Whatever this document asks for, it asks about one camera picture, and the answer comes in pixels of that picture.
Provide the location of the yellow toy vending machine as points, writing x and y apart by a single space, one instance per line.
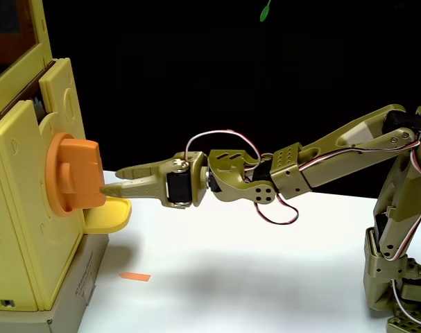
19 208

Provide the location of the orange vending machine knob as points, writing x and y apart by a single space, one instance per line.
82 173

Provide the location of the yellow dispensing tray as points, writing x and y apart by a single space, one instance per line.
109 216

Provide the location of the orange arrow sticker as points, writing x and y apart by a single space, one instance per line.
135 276

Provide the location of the beige cardboard box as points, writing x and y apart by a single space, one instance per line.
82 277

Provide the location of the green leaf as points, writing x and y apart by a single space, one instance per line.
264 13

